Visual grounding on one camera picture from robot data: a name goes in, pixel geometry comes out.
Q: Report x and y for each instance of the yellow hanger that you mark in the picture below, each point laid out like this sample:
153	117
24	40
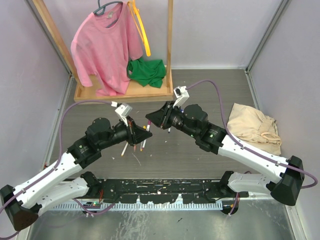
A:
135	13

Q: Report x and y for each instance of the white pen yellow end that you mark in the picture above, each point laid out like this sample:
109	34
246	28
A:
124	150

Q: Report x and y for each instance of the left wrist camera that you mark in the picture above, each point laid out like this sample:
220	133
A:
122	111

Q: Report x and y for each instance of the wooden rack right post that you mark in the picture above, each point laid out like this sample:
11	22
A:
169	44

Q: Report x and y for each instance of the grey clothes hanger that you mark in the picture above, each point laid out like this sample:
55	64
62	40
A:
107	10

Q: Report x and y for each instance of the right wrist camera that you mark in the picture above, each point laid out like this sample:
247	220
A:
181	94

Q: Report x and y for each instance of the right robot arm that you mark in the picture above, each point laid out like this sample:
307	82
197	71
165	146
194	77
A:
277	176

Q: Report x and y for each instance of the beige cloth bag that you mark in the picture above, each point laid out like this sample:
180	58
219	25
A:
255	128

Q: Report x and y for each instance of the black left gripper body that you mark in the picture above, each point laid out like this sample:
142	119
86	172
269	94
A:
131	136

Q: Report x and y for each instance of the wooden rack base tray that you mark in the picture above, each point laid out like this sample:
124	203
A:
135	92

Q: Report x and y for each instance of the green cloth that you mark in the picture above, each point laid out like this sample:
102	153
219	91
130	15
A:
147	73

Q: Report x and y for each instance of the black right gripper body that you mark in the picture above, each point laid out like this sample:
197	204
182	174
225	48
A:
170	112

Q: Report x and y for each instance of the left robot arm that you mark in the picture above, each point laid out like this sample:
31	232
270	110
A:
24	203

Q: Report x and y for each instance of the pink shirt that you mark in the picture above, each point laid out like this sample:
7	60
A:
103	46

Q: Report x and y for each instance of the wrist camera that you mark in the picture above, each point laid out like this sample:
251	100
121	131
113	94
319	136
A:
122	111
181	94

